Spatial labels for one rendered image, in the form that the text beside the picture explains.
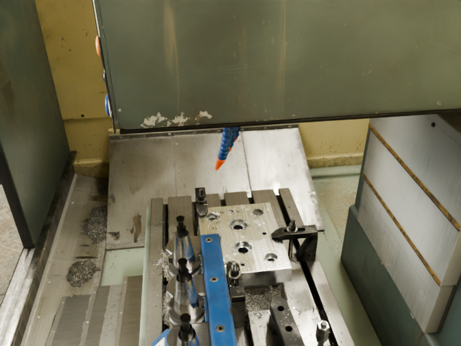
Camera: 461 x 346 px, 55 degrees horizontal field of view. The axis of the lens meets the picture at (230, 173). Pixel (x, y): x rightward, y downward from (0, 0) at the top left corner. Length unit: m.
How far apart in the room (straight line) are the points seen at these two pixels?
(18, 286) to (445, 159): 1.24
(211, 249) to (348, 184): 1.48
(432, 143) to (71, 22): 1.44
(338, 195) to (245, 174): 0.48
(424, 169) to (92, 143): 1.51
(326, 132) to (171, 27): 1.74
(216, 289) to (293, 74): 0.41
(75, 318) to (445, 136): 1.15
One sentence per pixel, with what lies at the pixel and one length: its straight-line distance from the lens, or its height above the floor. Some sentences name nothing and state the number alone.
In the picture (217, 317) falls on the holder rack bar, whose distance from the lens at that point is 0.77.
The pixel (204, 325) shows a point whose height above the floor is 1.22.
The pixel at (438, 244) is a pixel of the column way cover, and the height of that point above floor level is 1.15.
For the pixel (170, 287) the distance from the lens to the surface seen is 0.83.
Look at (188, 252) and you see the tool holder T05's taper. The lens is 0.83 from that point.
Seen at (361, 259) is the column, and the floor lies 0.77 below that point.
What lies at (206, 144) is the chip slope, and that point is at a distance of 2.06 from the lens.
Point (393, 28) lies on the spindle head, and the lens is 0.62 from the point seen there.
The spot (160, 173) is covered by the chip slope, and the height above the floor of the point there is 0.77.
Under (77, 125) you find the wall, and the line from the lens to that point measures 2.13.
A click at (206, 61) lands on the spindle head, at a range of 0.57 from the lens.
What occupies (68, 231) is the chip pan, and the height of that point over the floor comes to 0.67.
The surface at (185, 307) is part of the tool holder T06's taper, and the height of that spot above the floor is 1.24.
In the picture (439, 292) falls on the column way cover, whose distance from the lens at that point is 1.15.
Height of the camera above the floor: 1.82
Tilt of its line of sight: 33 degrees down
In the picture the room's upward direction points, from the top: 1 degrees counter-clockwise
